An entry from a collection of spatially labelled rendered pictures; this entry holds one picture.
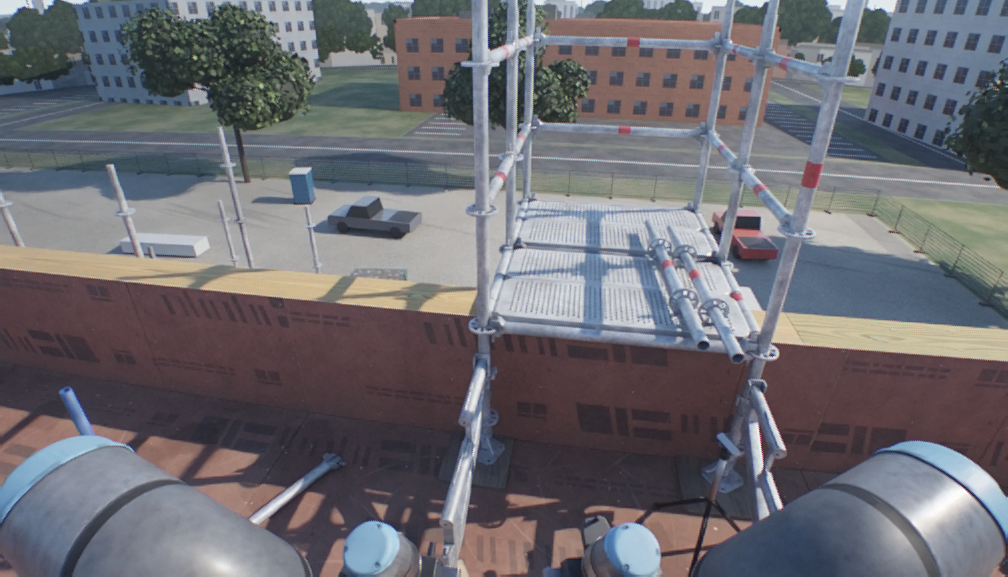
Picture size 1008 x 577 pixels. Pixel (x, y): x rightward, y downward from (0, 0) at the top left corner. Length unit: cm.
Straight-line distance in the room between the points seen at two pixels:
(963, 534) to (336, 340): 231
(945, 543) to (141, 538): 58
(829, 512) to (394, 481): 215
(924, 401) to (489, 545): 191
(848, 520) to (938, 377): 223
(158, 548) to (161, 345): 274
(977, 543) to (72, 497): 69
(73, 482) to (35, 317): 323
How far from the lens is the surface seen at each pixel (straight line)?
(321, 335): 253
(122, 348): 339
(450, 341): 229
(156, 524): 47
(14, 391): 394
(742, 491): 260
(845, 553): 46
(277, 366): 279
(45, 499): 54
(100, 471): 53
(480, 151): 174
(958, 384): 275
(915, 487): 53
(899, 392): 266
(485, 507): 236
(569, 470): 250
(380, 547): 99
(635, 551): 100
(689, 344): 207
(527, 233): 281
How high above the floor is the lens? 189
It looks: 27 degrees down
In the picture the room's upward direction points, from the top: straight up
